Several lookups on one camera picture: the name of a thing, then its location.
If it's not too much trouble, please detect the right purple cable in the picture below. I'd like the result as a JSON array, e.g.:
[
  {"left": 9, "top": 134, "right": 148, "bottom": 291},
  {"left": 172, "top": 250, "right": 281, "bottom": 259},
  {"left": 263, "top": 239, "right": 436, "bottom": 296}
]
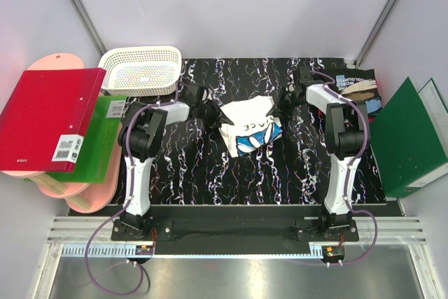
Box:
[{"left": 290, "top": 70, "right": 379, "bottom": 265}]

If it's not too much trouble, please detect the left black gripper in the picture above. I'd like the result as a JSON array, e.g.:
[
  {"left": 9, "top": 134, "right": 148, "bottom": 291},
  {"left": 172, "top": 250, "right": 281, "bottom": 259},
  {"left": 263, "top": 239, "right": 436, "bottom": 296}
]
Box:
[{"left": 197, "top": 98, "right": 233, "bottom": 129}]

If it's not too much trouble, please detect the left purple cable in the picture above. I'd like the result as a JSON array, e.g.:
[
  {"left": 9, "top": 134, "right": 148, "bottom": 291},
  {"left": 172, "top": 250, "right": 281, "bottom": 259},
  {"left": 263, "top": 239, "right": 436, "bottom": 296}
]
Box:
[{"left": 83, "top": 80, "right": 192, "bottom": 295}]

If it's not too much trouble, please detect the dark green ring binder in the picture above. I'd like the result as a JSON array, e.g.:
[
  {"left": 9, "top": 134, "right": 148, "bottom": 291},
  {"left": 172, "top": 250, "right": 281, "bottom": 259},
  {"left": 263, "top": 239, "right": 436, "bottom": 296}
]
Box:
[{"left": 370, "top": 78, "right": 447, "bottom": 198}]

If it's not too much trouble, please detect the black printed folded t shirt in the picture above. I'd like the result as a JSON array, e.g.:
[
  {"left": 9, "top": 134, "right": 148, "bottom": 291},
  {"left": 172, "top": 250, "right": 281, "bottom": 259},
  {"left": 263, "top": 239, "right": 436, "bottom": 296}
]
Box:
[{"left": 326, "top": 69, "right": 382, "bottom": 118}]

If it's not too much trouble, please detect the green plastic folder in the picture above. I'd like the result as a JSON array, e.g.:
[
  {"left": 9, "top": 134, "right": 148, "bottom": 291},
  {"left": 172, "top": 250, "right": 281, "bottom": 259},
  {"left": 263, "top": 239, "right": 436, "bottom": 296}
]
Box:
[{"left": 46, "top": 95, "right": 127, "bottom": 183}]

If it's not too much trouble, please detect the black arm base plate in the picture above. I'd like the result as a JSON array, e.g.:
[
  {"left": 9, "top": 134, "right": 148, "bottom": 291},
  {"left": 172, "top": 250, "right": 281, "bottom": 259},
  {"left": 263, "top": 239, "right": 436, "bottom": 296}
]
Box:
[{"left": 111, "top": 205, "right": 359, "bottom": 258}]

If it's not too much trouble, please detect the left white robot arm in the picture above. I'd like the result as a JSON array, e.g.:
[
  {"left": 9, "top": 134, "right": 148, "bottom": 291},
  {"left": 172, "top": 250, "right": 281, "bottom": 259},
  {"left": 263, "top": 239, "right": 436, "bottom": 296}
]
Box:
[{"left": 118, "top": 83, "right": 234, "bottom": 240}]

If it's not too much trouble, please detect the white slotted cable duct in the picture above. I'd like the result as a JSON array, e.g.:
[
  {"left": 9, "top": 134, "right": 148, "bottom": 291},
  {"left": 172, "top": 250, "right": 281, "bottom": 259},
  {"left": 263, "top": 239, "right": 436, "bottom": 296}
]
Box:
[{"left": 62, "top": 244, "right": 154, "bottom": 258}]

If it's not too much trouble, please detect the purple cable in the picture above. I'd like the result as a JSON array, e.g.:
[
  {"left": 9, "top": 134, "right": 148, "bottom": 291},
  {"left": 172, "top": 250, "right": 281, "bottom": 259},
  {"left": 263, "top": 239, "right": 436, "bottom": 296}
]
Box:
[
  {"left": 290, "top": 70, "right": 379, "bottom": 265},
  {"left": 83, "top": 80, "right": 192, "bottom": 295}
]

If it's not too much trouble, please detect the white perforated plastic basket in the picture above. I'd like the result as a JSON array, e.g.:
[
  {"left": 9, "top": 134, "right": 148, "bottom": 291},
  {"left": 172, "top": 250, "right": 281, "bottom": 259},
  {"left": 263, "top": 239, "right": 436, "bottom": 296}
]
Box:
[{"left": 98, "top": 46, "right": 182, "bottom": 97}]

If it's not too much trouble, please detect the black marble pattern mat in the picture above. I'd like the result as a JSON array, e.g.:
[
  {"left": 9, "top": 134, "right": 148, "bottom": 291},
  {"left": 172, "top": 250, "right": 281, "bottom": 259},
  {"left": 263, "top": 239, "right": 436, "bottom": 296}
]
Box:
[{"left": 120, "top": 56, "right": 387, "bottom": 206}]

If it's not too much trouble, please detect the red ring binder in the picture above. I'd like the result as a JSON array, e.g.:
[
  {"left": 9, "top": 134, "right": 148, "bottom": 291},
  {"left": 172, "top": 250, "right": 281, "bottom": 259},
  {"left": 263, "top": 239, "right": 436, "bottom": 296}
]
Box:
[{"left": 1, "top": 68, "right": 106, "bottom": 172}]

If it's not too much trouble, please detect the white t shirt blue print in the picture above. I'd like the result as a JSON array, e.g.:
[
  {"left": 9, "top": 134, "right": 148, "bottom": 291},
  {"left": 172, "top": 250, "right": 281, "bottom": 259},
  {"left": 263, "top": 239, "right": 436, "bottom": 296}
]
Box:
[{"left": 219, "top": 96, "right": 283, "bottom": 158}]

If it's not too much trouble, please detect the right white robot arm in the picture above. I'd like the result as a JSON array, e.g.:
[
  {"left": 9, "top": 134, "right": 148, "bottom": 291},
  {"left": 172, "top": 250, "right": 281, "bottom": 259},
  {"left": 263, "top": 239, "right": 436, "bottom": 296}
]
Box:
[{"left": 266, "top": 67, "right": 370, "bottom": 241}]

